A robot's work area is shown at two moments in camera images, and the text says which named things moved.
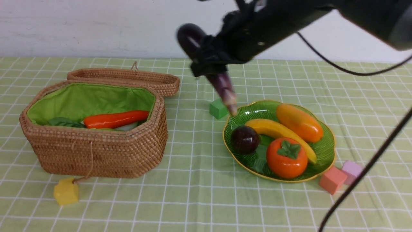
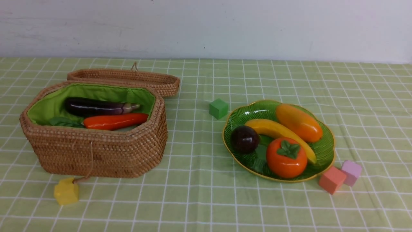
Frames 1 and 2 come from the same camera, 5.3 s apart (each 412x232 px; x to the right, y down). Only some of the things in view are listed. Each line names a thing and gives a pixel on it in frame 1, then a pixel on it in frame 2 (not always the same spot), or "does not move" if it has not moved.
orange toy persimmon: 286,158 does not move
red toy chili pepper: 106,120 does not move
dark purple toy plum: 244,139 does not move
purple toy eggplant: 221,81 → 86,106
